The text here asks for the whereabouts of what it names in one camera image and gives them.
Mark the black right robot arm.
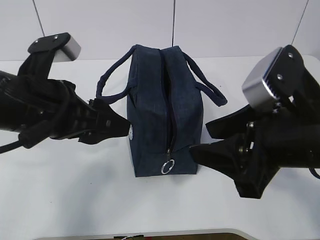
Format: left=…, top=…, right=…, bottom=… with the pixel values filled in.
left=189, top=69, right=320, bottom=199

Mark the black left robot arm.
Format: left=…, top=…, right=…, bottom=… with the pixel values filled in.
left=0, top=50, right=131, bottom=149

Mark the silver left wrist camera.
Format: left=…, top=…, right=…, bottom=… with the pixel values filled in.
left=27, top=32, right=82, bottom=63

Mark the dark blue cable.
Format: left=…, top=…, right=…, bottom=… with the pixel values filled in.
left=308, top=167, right=320, bottom=180

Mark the navy blue lunch bag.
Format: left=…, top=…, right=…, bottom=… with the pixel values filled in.
left=96, top=44, right=228, bottom=177

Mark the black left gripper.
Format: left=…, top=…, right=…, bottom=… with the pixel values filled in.
left=37, top=79, right=131, bottom=145

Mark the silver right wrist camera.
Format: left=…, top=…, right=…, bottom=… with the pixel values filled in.
left=242, top=45, right=305, bottom=113

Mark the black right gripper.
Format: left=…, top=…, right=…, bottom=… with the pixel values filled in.
left=189, top=105, right=280, bottom=199

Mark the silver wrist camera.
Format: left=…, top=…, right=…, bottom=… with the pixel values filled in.
left=27, top=32, right=82, bottom=63
left=242, top=45, right=305, bottom=113

